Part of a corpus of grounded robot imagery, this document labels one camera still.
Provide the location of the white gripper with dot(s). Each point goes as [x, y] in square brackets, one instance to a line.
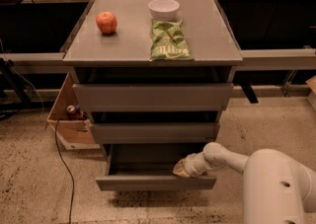
[192, 166]

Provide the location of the grey bottom drawer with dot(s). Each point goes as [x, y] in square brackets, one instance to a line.
[150, 167]

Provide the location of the grey drawer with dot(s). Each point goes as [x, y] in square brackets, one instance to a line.
[150, 167]
[148, 133]
[153, 97]

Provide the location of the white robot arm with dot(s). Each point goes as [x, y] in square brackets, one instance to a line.
[276, 188]

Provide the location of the grey middle drawer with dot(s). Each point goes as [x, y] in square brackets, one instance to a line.
[148, 133]

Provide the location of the grey drawer cabinet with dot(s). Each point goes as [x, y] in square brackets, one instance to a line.
[123, 57]

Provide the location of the grey top drawer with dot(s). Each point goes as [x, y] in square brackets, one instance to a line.
[153, 97]

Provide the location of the wooden box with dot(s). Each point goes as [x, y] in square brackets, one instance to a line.
[69, 123]

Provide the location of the red soda can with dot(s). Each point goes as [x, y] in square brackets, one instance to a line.
[73, 113]

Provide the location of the green chip bag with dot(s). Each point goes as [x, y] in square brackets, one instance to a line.
[168, 41]

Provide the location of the white bowl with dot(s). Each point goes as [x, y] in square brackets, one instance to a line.
[164, 10]

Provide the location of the red apple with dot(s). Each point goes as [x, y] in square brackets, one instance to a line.
[107, 22]

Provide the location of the grey metal frame rail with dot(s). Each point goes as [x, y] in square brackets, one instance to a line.
[253, 60]

